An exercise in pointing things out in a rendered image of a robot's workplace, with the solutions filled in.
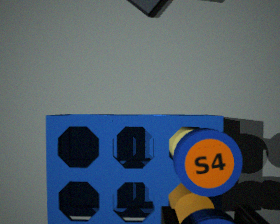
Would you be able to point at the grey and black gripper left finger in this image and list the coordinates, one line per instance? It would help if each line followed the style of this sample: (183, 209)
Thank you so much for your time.
(168, 215)

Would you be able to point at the blue tube rack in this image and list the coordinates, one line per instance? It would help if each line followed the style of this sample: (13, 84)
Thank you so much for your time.
(130, 164)

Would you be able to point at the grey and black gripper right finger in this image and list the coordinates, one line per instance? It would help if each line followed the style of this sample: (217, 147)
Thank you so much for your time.
(245, 214)

